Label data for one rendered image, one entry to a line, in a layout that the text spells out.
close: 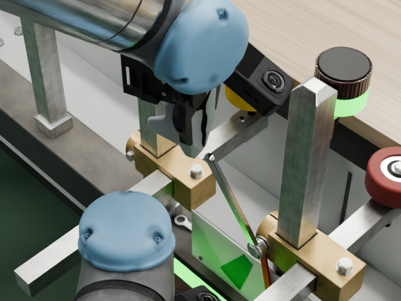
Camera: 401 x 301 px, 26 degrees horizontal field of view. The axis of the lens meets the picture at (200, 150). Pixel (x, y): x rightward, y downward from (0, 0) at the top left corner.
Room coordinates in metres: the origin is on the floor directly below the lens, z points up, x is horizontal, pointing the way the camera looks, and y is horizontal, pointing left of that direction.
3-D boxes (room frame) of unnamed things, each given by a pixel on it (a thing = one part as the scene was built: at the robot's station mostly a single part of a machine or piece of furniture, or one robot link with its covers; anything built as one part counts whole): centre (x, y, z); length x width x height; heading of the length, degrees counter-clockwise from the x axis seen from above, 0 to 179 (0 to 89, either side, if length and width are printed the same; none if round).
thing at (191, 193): (0.83, 0.04, 0.82); 0.14 x 0.06 x 0.05; 45
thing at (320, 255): (0.65, -0.14, 0.85); 0.14 x 0.06 x 0.05; 45
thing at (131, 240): (0.43, 0.06, 1.13); 0.09 x 0.08 x 0.11; 176
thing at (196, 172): (0.79, 0.01, 0.85); 0.02 x 0.02 x 0.01
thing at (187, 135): (0.65, 0.01, 1.09); 0.05 x 0.02 x 0.09; 155
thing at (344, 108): (0.70, -0.15, 1.08); 0.06 x 0.06 x 0.02
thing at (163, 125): (0.67, 0.03, 1.05); 0.06 x 0.03 x 0.09; 65
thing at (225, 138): (0.78, 0.07, 0.82); 0.44 x 0.03 x 0.04; 135
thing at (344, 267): (0.61, -0.17, 0.88); 0.02 x 0.02 x 0.01
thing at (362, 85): (0.70, -0.15, 1.10); 0.06 x 0.06 x 0.02
